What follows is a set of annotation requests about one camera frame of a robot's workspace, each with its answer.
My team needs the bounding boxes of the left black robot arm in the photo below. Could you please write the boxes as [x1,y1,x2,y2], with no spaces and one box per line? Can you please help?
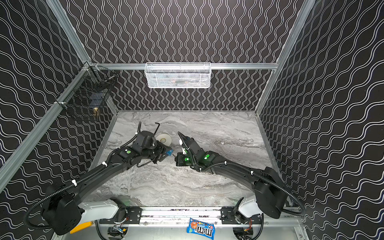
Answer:
[23,129,173,235]

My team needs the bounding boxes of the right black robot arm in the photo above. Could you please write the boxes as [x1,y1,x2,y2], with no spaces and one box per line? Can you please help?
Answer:
[175,132,306,223]

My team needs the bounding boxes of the black hex key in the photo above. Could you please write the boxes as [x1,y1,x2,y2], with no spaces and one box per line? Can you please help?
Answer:
[153,122,161,135]

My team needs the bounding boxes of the white tape roll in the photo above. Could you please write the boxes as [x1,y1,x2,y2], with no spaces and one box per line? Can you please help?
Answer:
[156,134,172,147]

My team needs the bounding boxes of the brass item in black basket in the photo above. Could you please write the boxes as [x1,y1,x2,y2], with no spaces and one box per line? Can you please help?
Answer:
[93,107,100,118]

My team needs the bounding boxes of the white mesh basket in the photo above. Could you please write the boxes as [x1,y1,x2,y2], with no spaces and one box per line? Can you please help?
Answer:
[145,62,212,89]

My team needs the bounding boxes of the M&M's candy bag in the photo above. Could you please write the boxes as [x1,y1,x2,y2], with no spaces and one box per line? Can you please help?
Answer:
[186,218,216,240]

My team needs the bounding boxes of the yellow block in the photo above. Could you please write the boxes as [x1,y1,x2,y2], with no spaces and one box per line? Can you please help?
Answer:
[70,222,94,234]

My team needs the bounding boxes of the black wire basket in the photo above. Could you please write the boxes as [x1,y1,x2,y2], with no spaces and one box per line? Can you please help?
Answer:
[59,66,118,122]

